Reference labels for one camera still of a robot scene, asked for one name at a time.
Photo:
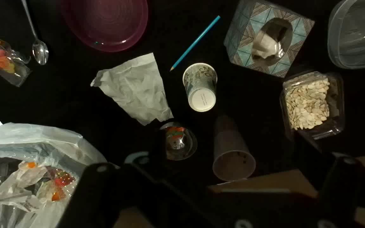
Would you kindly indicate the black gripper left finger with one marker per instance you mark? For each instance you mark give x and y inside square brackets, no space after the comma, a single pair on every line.
[91,198]

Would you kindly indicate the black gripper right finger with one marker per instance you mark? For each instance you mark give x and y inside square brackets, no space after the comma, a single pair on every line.
[341,194]

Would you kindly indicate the patterned paper coffee cup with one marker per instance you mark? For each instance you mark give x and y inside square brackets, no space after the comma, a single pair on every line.
[200,89]

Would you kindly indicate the brown plastic cup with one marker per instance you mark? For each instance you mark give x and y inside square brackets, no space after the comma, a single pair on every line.
[232,152]

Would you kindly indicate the large clear plastic bag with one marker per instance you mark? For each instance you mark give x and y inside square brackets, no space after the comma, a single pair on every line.
[25,169]

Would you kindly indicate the clear container of oats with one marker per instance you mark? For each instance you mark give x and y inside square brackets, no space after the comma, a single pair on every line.
[310,103]

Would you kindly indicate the small clear dome container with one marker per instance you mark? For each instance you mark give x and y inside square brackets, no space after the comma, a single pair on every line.
[177,141]

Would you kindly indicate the crumpled white tissue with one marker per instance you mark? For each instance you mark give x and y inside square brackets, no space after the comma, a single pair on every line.
[138,89]

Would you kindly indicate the metal spoon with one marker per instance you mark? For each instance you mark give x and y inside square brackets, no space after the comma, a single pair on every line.
[38,50]

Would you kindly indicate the empty clear plastic container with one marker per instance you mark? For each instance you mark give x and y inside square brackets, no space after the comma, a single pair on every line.
[357,33]

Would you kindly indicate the clear bag of colourful candy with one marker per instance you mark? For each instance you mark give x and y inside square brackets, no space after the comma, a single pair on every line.
[0,57]

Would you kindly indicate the patterned teal tissue box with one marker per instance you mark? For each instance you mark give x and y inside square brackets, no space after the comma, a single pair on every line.
[269,38]

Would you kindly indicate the blue pencil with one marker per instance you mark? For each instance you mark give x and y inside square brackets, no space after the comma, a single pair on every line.
[195,43]

